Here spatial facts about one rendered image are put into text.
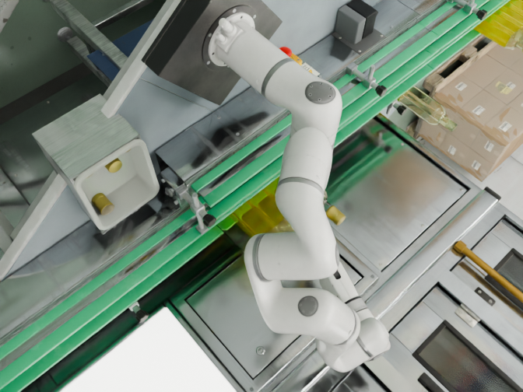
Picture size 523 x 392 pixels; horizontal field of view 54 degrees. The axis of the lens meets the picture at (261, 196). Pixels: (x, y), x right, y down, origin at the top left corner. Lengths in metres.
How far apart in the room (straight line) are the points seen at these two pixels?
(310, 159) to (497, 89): 4.48
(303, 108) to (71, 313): 0.72
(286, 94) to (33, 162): 1.02
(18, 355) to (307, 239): 0.75
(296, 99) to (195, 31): 0.25
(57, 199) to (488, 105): 4.38
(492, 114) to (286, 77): 4.16
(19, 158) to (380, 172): 1.16
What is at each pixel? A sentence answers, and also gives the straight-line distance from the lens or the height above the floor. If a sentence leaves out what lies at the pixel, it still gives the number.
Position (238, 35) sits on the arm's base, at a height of 0.86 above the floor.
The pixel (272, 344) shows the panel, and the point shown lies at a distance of 1.37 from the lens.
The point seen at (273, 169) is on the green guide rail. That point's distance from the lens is 1.37.
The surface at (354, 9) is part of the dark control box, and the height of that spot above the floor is 0.79.
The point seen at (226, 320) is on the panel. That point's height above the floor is 1.13.
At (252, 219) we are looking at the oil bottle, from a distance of 1.33.
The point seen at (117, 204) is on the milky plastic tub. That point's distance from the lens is 1.29.
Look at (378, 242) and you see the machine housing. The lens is 1.55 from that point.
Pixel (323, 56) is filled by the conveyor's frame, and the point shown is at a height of 0.81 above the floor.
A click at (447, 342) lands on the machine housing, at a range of 1.50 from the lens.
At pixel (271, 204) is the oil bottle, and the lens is 1.36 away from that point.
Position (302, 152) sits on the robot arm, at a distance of 0.91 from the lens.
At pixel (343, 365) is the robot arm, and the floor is 1.43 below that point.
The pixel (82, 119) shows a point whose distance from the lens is 1.19.
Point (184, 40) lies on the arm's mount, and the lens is 1.08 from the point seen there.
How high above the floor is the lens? 1.50
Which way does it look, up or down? 23 degrees down
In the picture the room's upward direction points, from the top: 134 degrees clockwise
